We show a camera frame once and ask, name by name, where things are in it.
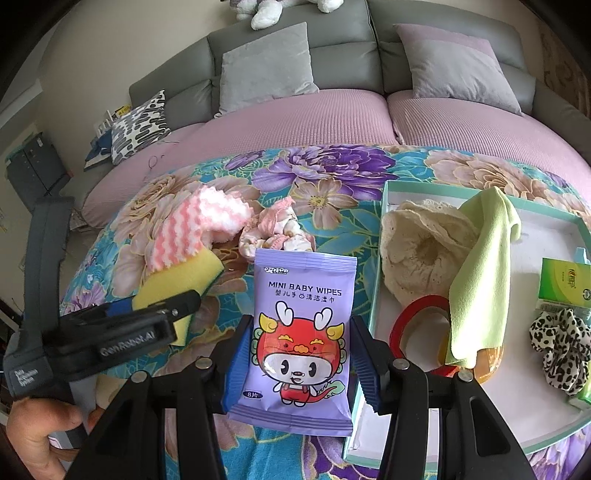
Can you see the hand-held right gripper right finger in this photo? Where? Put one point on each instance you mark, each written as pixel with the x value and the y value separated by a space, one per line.
pixel 369 369

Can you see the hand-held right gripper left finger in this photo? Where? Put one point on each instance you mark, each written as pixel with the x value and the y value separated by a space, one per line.
pixel 235 369

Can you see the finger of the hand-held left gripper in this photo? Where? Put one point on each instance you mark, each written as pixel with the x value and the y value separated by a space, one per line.
pixel 175 304

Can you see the yellow sponge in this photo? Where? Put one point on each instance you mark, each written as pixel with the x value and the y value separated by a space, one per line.
pixel 184 277

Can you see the purple wet wipes packet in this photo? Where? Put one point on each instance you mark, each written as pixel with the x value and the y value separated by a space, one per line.
pixel 295 295

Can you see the peach round sponge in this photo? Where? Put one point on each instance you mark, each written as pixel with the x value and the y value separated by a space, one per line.
pixel 489 364

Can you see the light green cloth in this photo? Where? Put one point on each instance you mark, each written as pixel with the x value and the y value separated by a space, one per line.
pixel 480 295

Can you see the white tray with teal rim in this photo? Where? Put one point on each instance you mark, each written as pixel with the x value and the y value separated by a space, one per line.
pixel 508 406

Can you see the black white spotted scrunchie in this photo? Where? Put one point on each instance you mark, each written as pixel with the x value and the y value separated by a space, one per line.
pixel 558 341

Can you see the green tissue pack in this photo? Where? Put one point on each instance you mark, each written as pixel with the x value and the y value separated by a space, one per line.
pixel 563 277

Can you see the person's left hand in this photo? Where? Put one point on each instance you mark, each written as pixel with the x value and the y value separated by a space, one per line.
pixel 32 429

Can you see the pink white striped cloth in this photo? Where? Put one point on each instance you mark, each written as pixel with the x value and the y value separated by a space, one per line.
pixel 194 221

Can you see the pink scrunchie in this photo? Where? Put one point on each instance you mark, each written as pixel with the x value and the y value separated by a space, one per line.
pixel 277 226

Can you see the cream lace cloth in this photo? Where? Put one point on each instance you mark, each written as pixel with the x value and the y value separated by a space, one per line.
pixel 415 249

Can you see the dark cabinet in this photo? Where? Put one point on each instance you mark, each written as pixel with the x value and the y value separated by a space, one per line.
pixel 37 170

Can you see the blue book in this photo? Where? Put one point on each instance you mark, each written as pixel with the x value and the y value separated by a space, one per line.
pixel 99 150

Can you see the black white patterned pillow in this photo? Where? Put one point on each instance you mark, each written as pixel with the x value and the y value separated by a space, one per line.
pixel 138 127

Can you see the yellow box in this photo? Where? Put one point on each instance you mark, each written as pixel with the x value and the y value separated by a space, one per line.
pixel 121 111

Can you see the pink sofa cover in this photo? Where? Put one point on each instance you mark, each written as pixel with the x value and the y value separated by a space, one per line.
pixel 475 129
pixel 286 124

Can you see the light blue cloth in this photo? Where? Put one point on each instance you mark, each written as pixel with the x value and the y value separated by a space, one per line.
pixel 582 256

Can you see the white plush toy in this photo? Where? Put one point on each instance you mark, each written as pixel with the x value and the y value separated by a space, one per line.
pixel 263 14

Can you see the grey sofa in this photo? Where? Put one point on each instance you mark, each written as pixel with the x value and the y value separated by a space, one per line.
pixel 346 41

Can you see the grey and pink pillow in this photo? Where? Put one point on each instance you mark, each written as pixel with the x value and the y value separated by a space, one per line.
pixel 457 64

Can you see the brown patterned cloth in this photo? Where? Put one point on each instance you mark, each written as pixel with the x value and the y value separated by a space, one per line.
pixel 561 69

